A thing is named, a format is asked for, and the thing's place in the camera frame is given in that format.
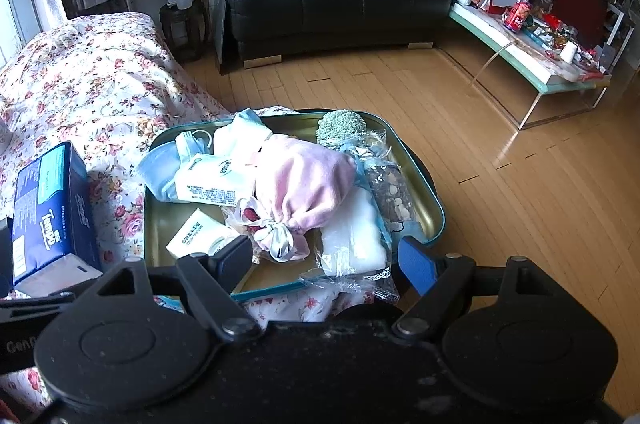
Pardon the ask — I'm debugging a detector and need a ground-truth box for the green knitted ball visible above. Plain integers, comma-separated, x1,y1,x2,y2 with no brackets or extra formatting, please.
316,110,371,150

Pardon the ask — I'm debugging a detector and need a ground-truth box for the leaning glass panel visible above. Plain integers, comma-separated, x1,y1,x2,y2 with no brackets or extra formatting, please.
212,0,231,75

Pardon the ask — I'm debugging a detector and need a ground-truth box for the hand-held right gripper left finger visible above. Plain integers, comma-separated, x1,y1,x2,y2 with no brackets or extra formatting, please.
85,234,263,340

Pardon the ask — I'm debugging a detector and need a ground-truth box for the glass coffee table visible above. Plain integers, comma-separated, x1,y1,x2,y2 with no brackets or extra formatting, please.
447,0,613,131

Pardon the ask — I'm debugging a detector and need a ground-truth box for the floral satin pouch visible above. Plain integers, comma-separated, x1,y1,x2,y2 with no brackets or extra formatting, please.
225,196,311,264

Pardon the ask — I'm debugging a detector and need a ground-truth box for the pink cloth pouch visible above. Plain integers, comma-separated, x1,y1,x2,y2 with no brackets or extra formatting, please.
252,136,357,235

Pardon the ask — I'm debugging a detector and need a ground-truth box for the cream lace pouch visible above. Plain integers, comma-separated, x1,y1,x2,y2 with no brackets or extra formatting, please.
345,129,418,235

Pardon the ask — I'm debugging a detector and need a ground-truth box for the dark wooden stool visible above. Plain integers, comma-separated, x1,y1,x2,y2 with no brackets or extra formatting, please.
159,0,212,64

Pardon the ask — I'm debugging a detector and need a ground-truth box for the floral blanket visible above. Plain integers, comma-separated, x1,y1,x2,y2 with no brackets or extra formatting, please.
0,11,401,410

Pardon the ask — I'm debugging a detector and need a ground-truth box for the plastic bag with white roll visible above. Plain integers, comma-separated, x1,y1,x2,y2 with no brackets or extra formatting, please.
300,189,401,305

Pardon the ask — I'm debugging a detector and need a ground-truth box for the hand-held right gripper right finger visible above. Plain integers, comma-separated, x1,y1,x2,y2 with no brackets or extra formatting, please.
392,234,551,340

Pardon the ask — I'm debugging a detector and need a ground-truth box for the blue tissue pack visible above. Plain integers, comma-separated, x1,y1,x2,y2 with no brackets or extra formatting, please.
11,140,103,300

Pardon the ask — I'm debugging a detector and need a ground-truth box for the dark red chair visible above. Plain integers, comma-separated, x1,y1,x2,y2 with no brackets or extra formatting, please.
550,0,611,50

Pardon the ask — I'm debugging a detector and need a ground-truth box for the red can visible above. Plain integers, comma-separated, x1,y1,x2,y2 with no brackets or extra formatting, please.
502,0,535,32

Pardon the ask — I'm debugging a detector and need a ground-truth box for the teal metal tin tray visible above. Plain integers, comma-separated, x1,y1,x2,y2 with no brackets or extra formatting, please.
144,108,447,302

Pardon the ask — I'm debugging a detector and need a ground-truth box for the small white box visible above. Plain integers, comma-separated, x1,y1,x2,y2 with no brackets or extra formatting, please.
165,208,241,261

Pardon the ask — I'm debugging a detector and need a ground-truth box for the white pocket tissue packet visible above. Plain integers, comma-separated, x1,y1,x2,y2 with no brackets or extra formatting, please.
174,152,261,209

